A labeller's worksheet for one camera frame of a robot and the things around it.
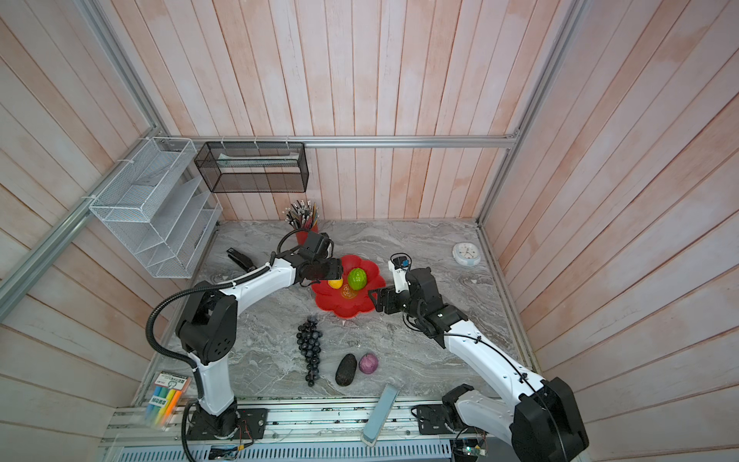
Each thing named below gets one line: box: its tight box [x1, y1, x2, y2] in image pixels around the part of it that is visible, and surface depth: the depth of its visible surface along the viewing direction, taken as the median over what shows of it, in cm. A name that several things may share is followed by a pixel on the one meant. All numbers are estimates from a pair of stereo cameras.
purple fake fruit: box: [357, 353, 379, 375], surface depth 81 cm
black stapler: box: [226, 247, 257, 273], surface depth 106 cm
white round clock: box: [452, 241, 482, 267], surface depth 109 cm
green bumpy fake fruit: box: [347, 267, 367, 291], surface depth 97 cm
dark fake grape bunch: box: [296, 315, 324, 387], surface depth 84 cm
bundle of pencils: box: [281, 199, 320, 230], surface depth 103 cm
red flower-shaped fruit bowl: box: [311, 254, 386, 319], surface depth 100 cm
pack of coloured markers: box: [145, 372, 192, 431], surface depth 78 cm
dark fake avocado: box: [334, 353, 357, 387], surface depth 81 cm
